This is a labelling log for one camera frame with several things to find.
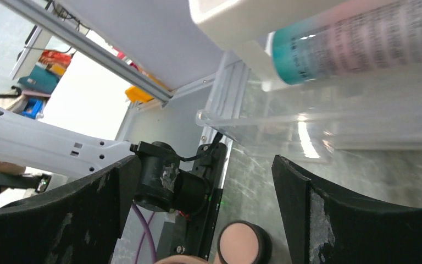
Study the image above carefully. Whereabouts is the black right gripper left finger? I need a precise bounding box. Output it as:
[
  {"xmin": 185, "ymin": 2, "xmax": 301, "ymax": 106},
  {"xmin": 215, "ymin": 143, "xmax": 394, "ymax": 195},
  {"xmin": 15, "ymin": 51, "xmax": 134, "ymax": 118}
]
[{"xmin": 0, "ymin": 156, "xmax": 141, "ymax": 263}]

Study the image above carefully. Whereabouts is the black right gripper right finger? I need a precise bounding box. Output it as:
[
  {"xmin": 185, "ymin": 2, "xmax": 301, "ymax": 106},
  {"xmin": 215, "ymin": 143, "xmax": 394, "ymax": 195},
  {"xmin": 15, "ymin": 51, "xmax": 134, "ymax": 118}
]
[{"xmin": 272, "ymin": 155, "xmax": 422, "ymax": 263}]

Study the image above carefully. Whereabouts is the white plastic drawer organizer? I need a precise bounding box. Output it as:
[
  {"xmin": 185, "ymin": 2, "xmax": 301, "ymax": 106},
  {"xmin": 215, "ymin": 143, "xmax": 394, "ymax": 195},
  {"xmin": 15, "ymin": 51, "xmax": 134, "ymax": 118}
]
[{"xmin": 190, "ymin": 1, "xmax": 422, "ymax": 158}]

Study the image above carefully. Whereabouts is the white bottle teal cap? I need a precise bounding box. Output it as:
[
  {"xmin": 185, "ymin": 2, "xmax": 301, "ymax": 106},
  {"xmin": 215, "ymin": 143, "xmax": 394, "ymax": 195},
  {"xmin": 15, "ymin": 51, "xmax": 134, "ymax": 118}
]
[{"xmin": 271, "ymin": 1, "xmax": 422, "ymax": 85}]

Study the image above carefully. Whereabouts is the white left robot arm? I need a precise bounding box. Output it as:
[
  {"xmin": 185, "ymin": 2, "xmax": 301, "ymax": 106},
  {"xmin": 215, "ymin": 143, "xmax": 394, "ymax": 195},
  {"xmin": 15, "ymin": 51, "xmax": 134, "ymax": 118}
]
[{"xmin": 0, "ymin": 107, "xmax": 134, "ymax": 178}]

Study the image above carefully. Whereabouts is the black suitcase wheel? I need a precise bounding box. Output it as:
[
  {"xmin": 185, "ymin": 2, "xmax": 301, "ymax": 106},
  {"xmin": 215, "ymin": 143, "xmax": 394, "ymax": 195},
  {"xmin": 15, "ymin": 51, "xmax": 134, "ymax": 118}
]
[{"xmin": 214, "ymin": 221, "xmax": 273, "ymax": 264}]

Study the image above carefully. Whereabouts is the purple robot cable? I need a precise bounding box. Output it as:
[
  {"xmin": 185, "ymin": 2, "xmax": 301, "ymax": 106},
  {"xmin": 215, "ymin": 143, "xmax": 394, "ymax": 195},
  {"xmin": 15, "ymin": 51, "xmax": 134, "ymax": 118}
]
[{"xmin": 131, "ymin": 202, "xmax": 158, "ymax": 264}]

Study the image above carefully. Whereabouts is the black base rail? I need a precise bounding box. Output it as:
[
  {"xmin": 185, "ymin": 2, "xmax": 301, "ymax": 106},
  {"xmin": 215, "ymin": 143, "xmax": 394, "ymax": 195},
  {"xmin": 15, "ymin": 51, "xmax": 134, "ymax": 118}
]
[{"xmin": 130, "ymin": 132, "xmax": 227, "ymax": 260}]

